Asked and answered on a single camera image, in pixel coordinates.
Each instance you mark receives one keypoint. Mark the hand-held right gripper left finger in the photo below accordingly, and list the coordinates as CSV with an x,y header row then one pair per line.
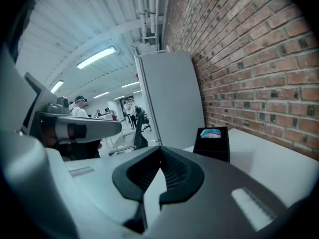
x,y
99,185

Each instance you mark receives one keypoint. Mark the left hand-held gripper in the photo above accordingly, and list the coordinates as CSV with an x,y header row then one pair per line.
x,y
31,103

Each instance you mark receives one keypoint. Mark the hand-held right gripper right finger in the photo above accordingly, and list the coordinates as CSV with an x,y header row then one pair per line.
x,y
224,185

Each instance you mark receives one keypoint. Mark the black tissue box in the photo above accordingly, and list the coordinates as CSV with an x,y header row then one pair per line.
x,y
211,149

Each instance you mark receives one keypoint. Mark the light blue small item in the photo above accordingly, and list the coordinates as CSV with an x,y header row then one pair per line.
x,y
210,133

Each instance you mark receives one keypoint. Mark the ceiling light strip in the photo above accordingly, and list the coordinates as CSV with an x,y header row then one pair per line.
x,y
96,58
57,86
101,94
130,84

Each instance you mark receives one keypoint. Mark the white metal shelf rack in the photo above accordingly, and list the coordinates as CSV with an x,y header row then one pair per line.
x,y
152,53

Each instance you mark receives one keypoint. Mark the white ceiling pipes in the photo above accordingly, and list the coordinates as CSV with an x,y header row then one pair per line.
x,y
150,9

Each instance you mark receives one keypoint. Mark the black chair with chrome frame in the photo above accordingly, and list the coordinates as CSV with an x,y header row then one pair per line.
x,y
140,139

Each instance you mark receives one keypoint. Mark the grey fisheye camera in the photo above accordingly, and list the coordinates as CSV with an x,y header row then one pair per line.
x,y
59,106

